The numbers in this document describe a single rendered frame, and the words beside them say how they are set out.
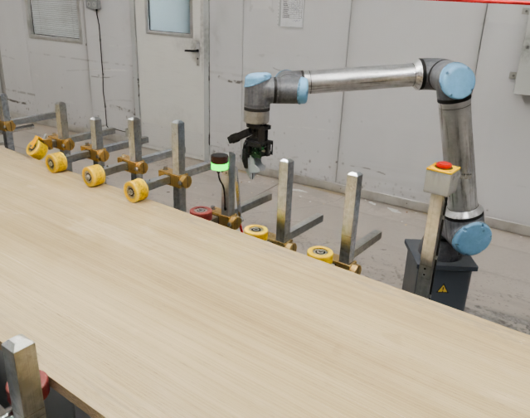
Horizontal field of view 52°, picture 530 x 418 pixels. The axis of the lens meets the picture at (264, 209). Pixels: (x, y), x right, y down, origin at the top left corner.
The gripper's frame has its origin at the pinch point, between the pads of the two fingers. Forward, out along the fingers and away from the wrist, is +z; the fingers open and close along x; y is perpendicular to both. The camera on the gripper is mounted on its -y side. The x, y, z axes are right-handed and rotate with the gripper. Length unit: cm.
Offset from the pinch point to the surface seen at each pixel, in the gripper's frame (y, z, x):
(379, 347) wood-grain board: 78, 11, -50
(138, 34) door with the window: -325, -16, 230
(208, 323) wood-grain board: 41, 11, -68
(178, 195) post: -27.7, 12.1, -9.5
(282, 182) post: 20.9, -5.0, -9.6
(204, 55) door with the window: -243, -3, 237
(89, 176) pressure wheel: -57, 6, -28
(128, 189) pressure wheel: -34.5, 6.3, -28.4
